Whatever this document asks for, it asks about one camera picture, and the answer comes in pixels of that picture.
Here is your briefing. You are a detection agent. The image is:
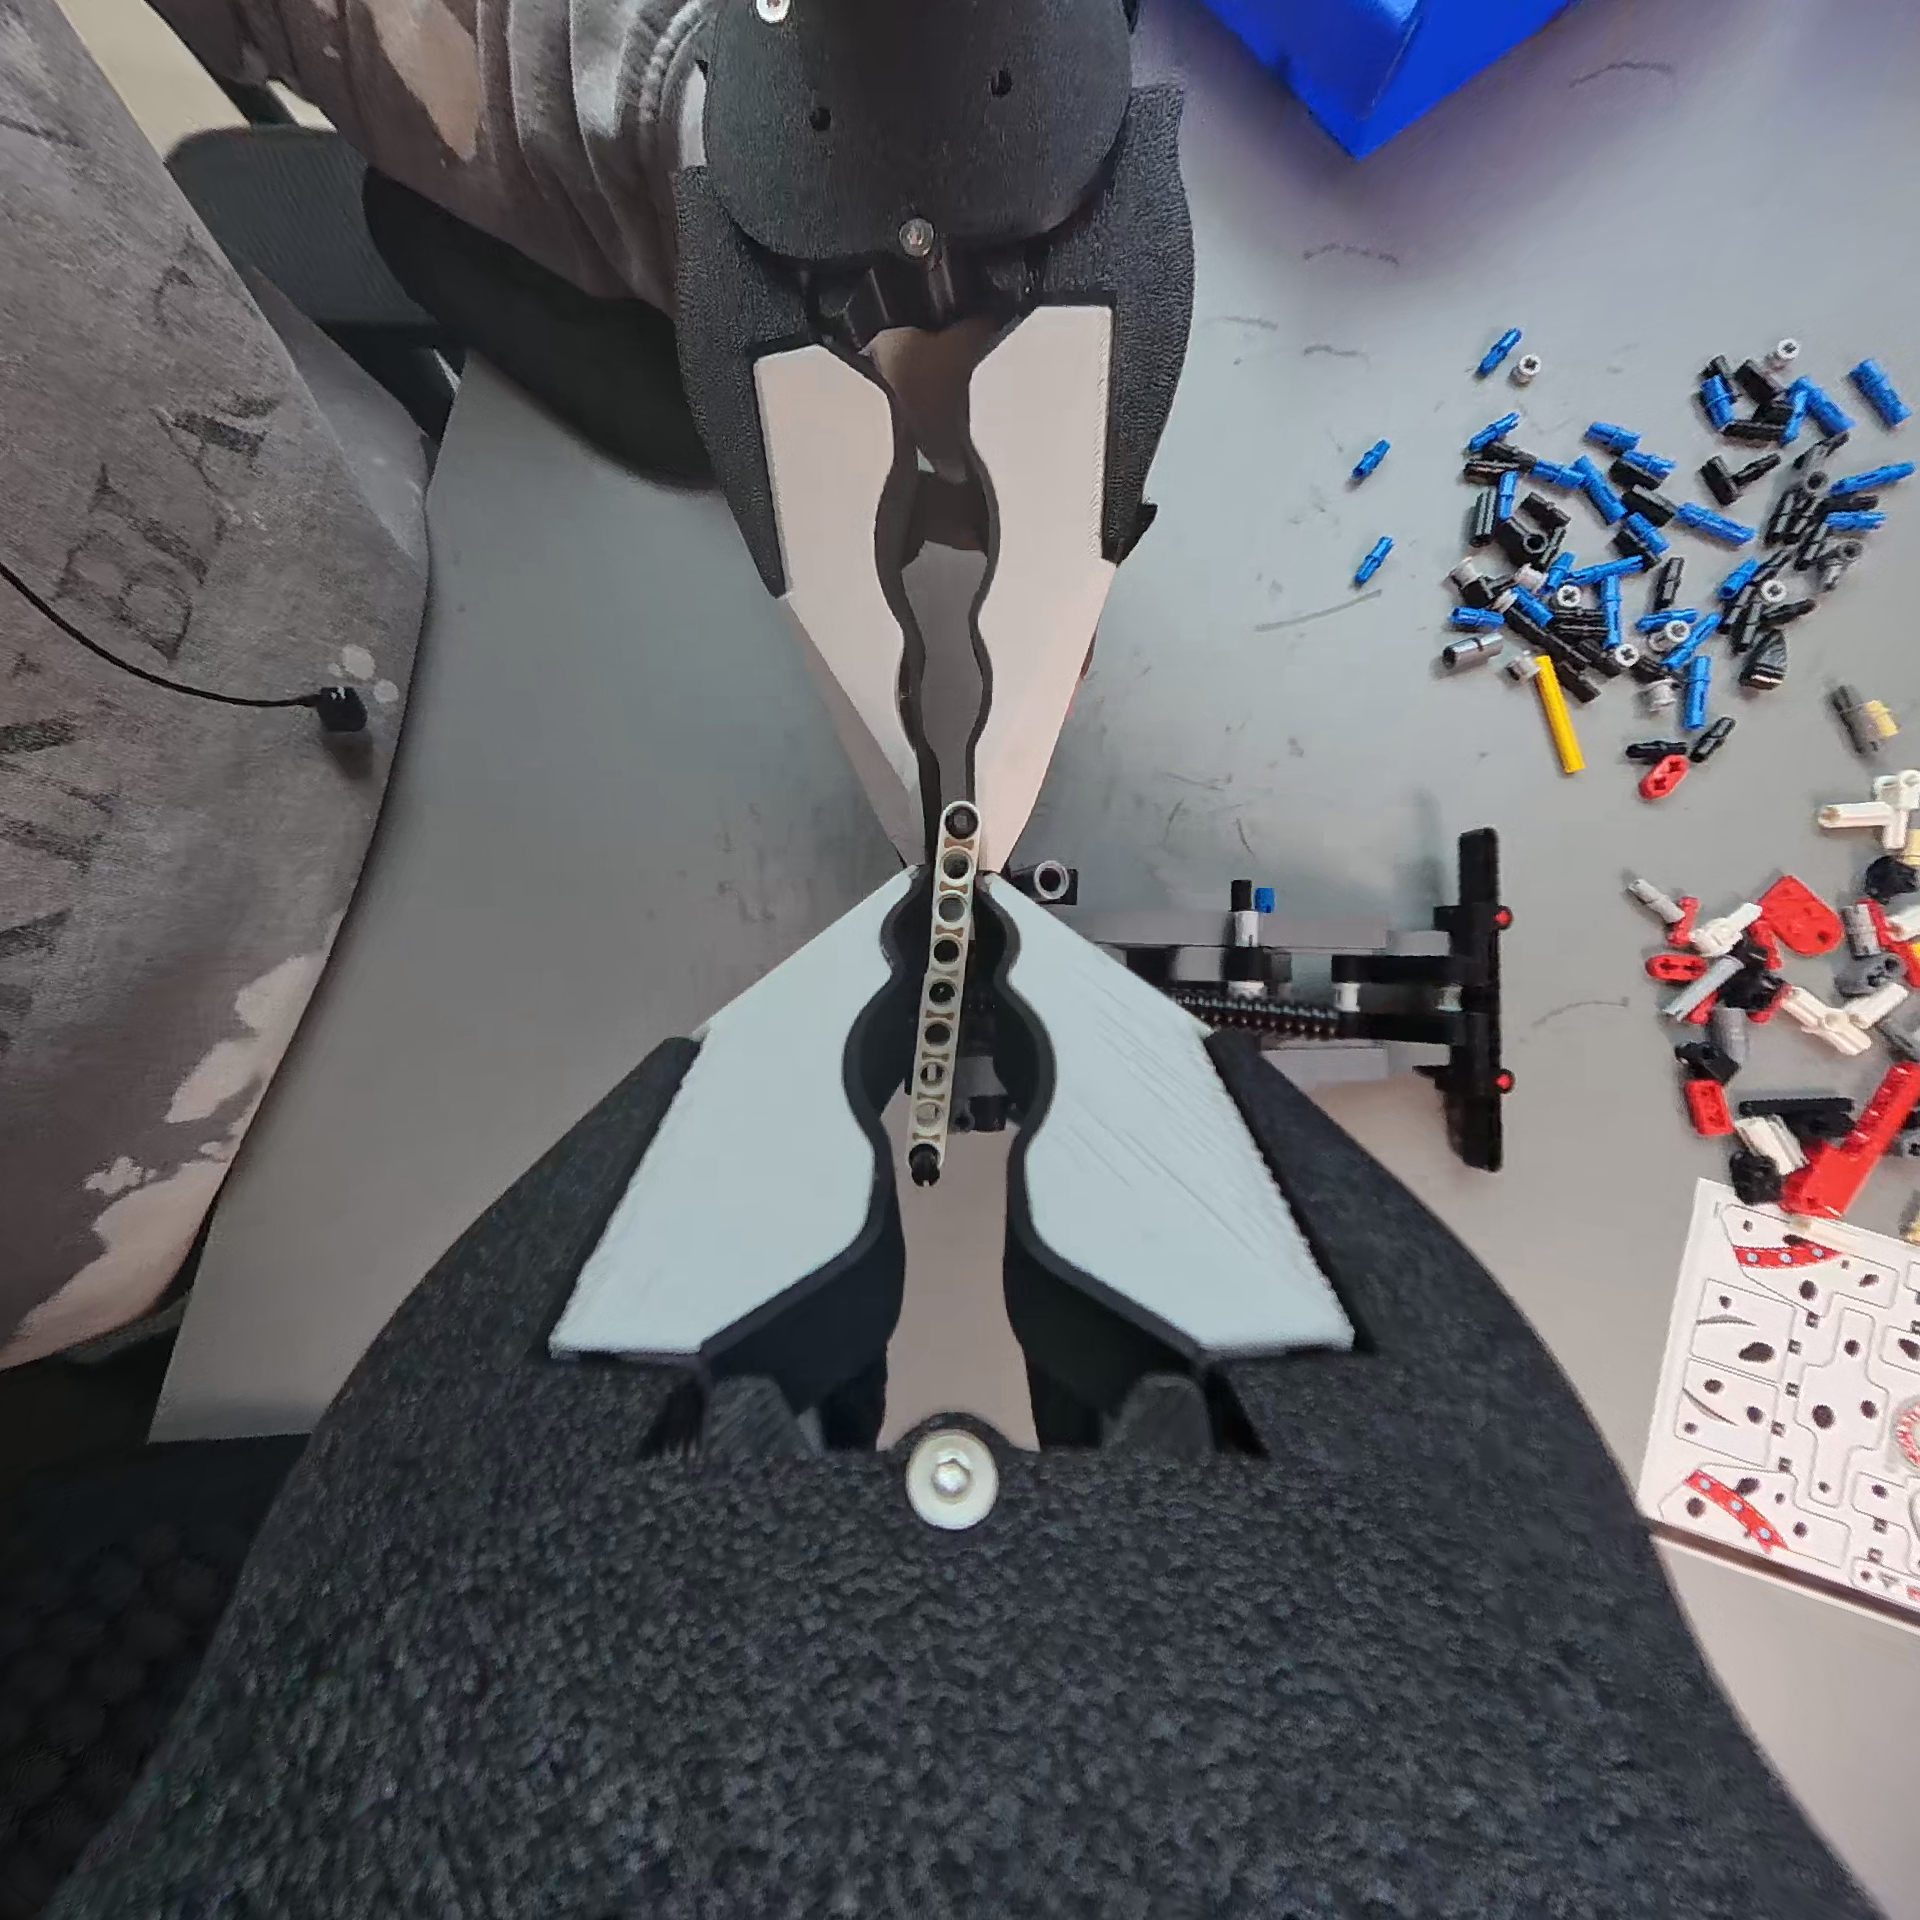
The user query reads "blue plastic bin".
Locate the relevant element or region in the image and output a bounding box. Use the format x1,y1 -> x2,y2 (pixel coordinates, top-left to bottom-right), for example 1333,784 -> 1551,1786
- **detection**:
1190,0 -> 1579,162

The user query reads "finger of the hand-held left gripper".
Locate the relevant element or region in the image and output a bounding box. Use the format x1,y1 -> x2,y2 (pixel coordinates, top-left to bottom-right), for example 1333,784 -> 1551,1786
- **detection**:
967,304 -> 1119,865
749,346 -> 942,874

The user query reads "white sticker sheet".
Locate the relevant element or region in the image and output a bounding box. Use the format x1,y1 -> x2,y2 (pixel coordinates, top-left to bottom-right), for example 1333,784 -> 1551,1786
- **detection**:
1634,1177 -> 1920,1617

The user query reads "black office chair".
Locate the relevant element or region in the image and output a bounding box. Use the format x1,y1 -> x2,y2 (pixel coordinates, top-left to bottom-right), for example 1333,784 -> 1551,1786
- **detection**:
0,128 -> 724,1920

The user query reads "white perforated toy beam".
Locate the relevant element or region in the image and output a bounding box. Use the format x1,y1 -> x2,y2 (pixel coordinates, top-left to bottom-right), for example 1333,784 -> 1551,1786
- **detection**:
903,800 -> 989,1190

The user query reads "pile of small toy pins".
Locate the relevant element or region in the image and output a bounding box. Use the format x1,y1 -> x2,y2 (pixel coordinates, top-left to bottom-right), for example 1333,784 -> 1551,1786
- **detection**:
1351,328 -> 1920,777

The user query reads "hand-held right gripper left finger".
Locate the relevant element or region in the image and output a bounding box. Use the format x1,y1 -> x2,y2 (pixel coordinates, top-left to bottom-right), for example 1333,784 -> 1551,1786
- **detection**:
547,867 -> 932,1364

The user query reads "pile of red white parts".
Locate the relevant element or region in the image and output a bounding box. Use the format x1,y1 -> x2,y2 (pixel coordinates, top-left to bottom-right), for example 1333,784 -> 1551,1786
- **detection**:
1627,681 -> 1920,1251

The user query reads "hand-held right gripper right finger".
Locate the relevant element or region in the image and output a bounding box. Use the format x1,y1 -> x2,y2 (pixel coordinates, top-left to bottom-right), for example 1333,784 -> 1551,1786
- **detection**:
979,877 -> 1359,1360

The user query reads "grey toy chassis assembly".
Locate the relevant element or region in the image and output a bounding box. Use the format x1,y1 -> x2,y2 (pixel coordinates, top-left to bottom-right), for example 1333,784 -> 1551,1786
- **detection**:
960,825 -> 1508,1176

